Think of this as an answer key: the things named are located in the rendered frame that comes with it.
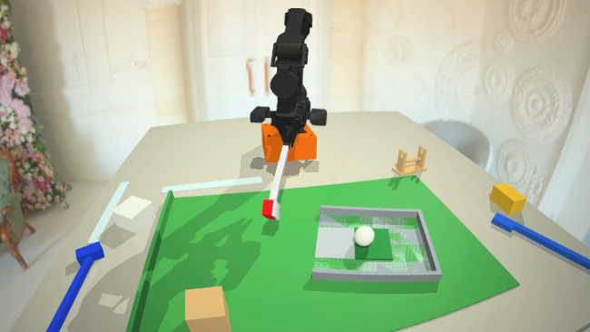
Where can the white golf ball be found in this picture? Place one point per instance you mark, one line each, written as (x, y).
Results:
(364, 235)

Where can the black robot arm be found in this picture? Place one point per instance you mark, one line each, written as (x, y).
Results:
(291, 54)

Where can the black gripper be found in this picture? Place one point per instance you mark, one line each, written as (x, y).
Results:
(317, 117)

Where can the yellow rectangular block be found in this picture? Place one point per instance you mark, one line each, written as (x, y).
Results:
(508, 199)

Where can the green flat mat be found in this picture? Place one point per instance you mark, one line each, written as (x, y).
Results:
(264, 266)

